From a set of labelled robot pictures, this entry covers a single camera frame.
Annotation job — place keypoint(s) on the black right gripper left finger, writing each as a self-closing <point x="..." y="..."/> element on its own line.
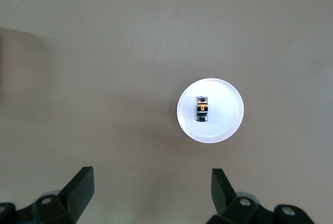
<point x="78" y="190"/>

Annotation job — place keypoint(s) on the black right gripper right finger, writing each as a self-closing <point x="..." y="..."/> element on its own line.
<point x="221" y="190"/>

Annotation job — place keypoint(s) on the pink round plate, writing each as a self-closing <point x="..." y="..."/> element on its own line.
<point x="223" y="125"/>

